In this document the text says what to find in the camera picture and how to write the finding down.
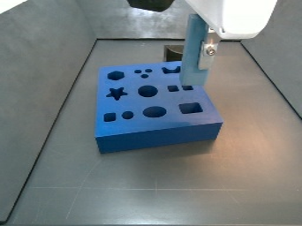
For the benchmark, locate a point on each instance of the black curved holder stand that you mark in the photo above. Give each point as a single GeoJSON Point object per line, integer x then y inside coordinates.
{"type": "Point", "coordinates": [173, 53]}

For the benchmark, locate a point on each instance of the light blue rectangle block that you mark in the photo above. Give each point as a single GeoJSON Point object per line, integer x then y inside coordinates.
{"type": "Point", "coordinates": [192, 75]}

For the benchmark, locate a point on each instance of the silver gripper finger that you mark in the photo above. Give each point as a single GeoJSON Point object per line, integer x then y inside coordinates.
{"type": "Point", "coordinates": [208, 49]}

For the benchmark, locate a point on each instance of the blue foam shape board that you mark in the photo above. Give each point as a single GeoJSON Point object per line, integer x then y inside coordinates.
{"type": "Point", "coordinates": [148, 110]}

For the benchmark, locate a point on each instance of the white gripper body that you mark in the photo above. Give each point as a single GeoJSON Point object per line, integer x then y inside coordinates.
{"type": "Point", "coordinates": [237, 19]}

